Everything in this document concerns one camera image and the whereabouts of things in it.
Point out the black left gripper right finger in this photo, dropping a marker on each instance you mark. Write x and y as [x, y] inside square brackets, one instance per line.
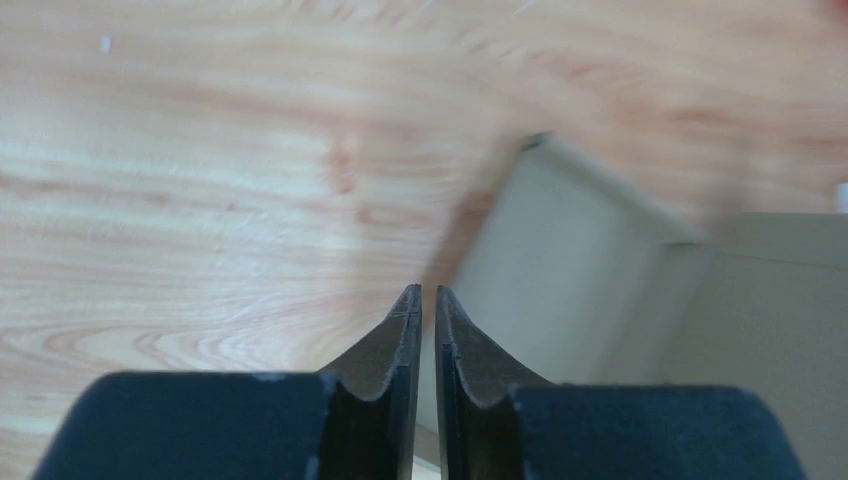
[498, 419]

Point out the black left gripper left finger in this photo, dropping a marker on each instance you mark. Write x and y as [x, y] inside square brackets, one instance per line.
[352, 419]

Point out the brown cardboard box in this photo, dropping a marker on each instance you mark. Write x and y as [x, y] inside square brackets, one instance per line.
[586, 280]

